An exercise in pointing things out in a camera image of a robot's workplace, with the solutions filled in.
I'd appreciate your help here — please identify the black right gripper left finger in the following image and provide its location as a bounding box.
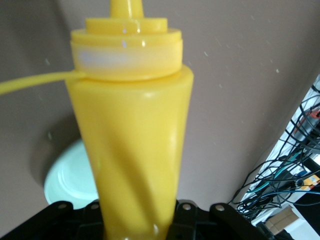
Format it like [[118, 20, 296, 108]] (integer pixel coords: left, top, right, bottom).
[[0, 199, 105, 240]]

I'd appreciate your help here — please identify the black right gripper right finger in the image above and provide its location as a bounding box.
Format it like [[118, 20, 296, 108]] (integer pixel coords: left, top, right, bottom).
[[167, 199, 273, 240]]

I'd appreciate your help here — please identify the yellow squeeze bottle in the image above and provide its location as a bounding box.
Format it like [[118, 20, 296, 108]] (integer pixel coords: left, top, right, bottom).
[[0, 0, 195, 240]]

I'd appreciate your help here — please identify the mint green round plate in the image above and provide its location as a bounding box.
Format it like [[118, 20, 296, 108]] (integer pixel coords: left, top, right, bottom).
[[44, 138, 101, 211]]

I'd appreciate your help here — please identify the brown cardboard box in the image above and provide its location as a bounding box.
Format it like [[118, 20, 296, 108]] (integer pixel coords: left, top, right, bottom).
[[266, 208, 301, 235]]

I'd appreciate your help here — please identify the teal cable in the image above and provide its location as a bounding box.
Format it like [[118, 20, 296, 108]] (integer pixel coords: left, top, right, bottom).
[[247, 159, 311, 198]]

